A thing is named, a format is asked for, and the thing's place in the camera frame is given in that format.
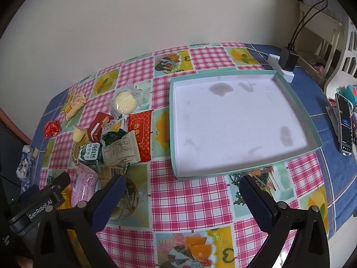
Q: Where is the pink snack packet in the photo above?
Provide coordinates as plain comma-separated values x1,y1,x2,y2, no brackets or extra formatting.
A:
71,163,99,208

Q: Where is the red-brown small box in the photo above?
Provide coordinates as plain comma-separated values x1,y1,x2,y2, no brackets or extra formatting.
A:
87,112,110,143

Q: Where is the teal-edged white tray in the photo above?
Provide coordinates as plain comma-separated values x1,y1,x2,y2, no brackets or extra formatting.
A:
169,70,323,181

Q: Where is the teal toy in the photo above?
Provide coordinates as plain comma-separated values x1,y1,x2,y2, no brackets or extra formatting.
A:
342,85,357,105

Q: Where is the black charger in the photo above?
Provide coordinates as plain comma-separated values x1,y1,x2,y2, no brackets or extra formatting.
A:
280,42,299,71

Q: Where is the yellow cracker packet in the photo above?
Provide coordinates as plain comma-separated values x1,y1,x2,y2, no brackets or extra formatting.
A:
64,93,87,122

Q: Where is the pink toy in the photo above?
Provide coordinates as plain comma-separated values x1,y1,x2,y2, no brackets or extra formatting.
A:
305,57,325,74

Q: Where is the white power cable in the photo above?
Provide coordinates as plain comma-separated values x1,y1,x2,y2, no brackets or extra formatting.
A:
245,46,271,59

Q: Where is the clear biscuit packet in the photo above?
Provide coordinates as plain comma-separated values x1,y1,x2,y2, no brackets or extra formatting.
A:
96,163,130,190

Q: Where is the white power strip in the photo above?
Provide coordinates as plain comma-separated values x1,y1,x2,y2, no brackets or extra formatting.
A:
268,54,295,83

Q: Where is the pink checked tablecloth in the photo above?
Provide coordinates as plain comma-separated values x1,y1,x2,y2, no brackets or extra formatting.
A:
29,42,327,268

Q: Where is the white blue plastic wrapper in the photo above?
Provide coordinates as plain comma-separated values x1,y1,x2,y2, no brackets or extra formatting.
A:
15,145,39,186

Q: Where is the black phone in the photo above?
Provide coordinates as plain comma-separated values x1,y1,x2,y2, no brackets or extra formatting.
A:
335,93,354,155

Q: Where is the large yellow snack packet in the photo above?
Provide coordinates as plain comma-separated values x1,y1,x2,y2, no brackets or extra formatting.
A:
57,187,92,268

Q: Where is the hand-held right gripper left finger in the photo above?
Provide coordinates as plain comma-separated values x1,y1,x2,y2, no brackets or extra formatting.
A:
33,174,127,268

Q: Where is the red-orange packet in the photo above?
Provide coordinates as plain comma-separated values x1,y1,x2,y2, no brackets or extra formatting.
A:
128,110,153,162

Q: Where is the red crinkled snack packet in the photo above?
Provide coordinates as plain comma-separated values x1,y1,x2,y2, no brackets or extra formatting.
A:
44,119,62,138

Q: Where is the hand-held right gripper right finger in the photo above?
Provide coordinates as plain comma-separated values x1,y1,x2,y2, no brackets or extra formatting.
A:
239,175,330,268

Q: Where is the grey phone stand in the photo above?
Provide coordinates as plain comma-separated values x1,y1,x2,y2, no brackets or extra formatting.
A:
326,105,342,143

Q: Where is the black cable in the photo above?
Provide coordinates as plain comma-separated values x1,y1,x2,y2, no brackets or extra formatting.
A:
291,0,329,46
289,0,328,46

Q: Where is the beige snack packet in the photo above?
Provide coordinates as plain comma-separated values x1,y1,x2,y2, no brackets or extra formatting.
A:
102,131,141,166

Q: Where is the white chair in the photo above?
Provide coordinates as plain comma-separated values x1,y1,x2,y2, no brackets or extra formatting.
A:
324,14,357,95

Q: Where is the round pastry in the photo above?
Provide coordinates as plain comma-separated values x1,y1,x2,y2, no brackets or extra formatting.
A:
111,87,141,116

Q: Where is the green and white snack packet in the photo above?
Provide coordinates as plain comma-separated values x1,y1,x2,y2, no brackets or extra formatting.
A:
77,142,102,166

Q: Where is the blue cloth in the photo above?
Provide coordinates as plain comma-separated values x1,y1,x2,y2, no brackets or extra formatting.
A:
28,43,357,241

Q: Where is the dark green snack packet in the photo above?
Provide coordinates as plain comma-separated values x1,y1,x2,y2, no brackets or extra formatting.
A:
101,114,130,147

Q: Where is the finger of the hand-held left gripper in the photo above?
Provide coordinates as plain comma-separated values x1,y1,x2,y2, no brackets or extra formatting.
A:
46,172,71,194

